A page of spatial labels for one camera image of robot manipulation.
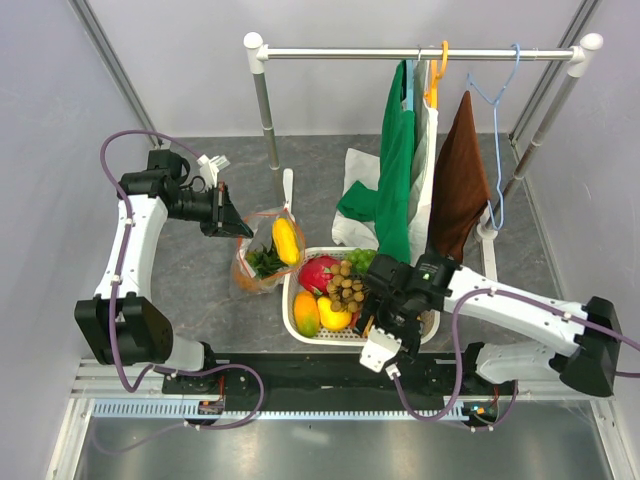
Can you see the green yellow mango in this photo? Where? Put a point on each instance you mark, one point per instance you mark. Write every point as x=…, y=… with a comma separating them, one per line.
x=306, y=314

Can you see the clear zip bag orange zipper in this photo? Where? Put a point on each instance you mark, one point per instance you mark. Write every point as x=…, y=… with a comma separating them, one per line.
x=261, y=223

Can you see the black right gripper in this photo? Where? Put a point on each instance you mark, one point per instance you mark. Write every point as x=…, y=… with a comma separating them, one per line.
x=409, y=339

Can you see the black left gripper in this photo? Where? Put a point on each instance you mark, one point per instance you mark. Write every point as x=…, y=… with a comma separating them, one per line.
x=225, y=221

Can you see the white plastic fruit basket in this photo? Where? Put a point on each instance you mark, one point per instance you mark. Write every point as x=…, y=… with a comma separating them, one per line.
x=291, y=287

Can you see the orange plastic hanger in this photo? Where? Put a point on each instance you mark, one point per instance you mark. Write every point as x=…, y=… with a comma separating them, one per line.
x=436, y=75

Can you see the blue wire hanger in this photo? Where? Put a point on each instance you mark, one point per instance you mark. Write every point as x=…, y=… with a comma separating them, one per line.
x=495, y=210

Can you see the pink dragon fruit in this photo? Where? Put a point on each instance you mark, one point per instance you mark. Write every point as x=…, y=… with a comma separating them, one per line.
x=316, y=274

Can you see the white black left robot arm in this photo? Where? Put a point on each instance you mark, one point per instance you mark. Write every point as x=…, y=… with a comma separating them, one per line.
x=120, y=323

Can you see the brown longan bunch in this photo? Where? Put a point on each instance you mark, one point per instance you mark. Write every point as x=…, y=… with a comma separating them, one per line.
x=345, y=288

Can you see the light blue hanger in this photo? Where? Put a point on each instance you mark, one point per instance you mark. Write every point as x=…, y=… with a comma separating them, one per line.
x=408, y=89

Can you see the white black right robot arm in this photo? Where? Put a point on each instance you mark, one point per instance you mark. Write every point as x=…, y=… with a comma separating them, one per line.
x=578, y=344

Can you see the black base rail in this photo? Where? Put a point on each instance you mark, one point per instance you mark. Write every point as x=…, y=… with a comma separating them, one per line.
x=324, y=381

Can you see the green grape bunch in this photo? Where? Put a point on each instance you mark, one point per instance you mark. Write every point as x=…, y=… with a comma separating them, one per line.
x=361, y=259

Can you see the orange toy pineapple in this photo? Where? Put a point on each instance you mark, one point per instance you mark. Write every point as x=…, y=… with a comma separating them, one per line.
x=259, y=270

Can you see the silver white clothes rack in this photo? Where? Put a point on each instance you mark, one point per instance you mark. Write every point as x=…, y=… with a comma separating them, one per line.
x=578, y=58

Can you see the green shirt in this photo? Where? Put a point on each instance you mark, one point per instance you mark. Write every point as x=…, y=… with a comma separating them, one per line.
x=387, y=207

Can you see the brown towel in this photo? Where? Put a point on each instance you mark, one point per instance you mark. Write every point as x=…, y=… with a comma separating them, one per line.
x=460, y=190

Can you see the yellow pear fruit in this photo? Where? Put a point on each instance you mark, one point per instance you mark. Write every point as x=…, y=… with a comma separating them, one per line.
x=330, y=319

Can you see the white cable duct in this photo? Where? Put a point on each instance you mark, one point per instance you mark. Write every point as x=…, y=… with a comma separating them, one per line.
x=193, y=409

